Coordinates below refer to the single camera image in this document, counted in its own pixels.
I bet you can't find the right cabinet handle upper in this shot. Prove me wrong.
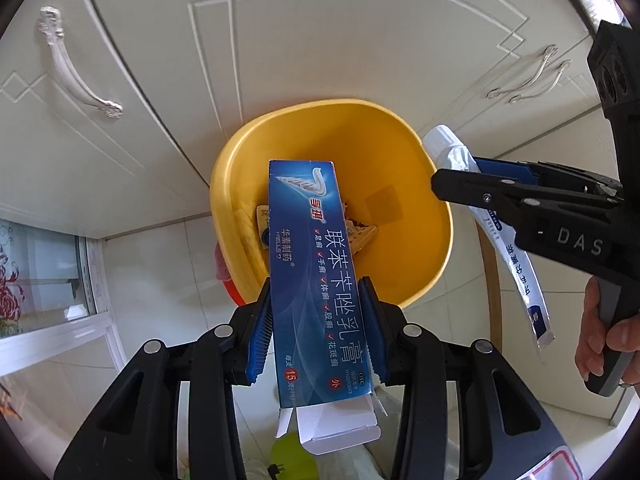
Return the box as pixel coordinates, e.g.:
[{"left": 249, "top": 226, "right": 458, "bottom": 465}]
[{"left": 486, "top": 44, "right": 559, "bottom": 100}]

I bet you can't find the left cabinet door handle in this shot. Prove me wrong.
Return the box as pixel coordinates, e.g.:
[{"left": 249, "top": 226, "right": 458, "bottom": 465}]
[{"left": 38, "top": 6, "right": 124, "bottom": 120}]

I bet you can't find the silver foil medicine packet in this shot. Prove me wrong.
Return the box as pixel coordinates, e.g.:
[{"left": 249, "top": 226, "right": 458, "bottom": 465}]
[{"left": 345, "top": 219, "right": 378, "bottom": 256}]

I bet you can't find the right cabinet handle lower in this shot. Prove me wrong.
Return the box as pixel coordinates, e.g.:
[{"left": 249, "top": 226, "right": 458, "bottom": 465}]
[{"left": 508, "top": 58, "right": 573, "bottom": 105}]

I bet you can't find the person right hand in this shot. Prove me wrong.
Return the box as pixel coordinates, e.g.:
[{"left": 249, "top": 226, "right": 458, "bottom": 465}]
[{"left": 575, "top": 276, "right": 640, "bottom": 391}]

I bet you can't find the yellow plastic trash bin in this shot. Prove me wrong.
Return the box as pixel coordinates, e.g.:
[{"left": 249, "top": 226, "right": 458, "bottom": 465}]
[{"left": 210, "top": 99, "right": 454, "bottom": 308}]

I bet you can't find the white toothpaste tube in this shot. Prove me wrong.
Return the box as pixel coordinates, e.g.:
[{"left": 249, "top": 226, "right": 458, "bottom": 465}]
[{"left": 422, "top": 125, "right": 554, "bottom": 354}]

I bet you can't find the blue ointment carton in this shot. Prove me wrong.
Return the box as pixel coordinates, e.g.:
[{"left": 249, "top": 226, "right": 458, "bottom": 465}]
[{"left": 268, "top": 160, "right": 381, "bottom": 456}]

